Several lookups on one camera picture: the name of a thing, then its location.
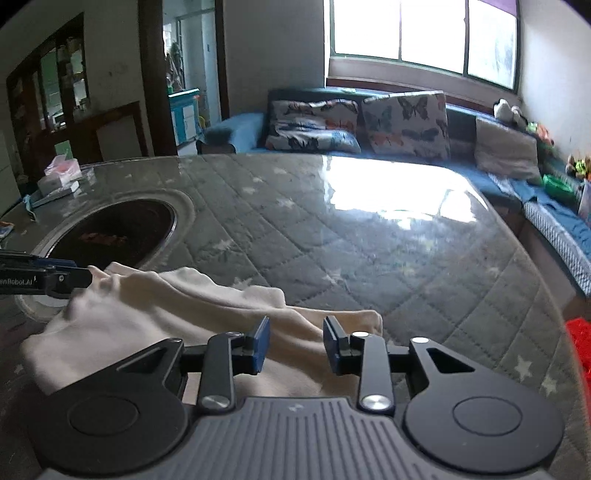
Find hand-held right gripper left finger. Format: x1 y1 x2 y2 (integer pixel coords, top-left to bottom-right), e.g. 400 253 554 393
115 316 271 413

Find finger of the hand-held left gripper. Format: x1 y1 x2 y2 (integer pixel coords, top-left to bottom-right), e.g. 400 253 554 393
44 266 94 299
0 251 78 271

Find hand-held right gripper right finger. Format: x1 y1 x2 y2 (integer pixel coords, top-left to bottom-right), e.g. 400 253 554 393
323 316 476 412

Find cream cloth garment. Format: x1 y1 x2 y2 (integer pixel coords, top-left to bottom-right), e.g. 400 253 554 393
21 261 384 398

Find round black cooktop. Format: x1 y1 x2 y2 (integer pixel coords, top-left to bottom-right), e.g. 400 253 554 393
44 198 177 273

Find grey star quilted table cover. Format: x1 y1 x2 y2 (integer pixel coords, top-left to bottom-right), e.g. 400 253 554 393
0 152 591 480

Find pink tissue pack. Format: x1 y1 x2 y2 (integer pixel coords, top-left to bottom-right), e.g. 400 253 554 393
44 155 82 179

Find wood framed white board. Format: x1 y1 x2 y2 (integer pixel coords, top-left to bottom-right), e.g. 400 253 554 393
74 102 149 163

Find dark wooden cabinet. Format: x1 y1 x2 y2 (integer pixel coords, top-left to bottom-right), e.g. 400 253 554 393
6 11 93 181

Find blue and white cabinet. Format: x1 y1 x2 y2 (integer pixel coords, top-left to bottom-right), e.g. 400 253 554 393
169 88 202 143

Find large butterfly print pillow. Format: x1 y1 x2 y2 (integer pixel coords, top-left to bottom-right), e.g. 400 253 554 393
361 90 451 161

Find checked sofa mattress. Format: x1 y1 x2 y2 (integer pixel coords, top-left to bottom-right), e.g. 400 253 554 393
523 202 591 296

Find red object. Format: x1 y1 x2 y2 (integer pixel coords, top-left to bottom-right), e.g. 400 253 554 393
565 318 591 384

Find blue sofa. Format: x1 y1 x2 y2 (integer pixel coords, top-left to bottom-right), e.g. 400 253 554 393
196 87 591 296

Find blue blanket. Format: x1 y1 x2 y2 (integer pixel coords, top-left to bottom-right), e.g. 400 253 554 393
489 173 591 259

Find grey cushion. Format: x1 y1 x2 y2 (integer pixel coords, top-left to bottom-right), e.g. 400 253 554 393
474 117 542 182

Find green object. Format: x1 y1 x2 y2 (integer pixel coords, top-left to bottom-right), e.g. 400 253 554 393
542 174 575 197

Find white plush toy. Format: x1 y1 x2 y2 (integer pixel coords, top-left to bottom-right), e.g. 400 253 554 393
493 99 522 121

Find colourful small toys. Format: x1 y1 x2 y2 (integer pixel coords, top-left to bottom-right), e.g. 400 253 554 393
566 154 591 181

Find window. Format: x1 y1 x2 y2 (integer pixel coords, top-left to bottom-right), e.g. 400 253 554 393
323 0 522 90

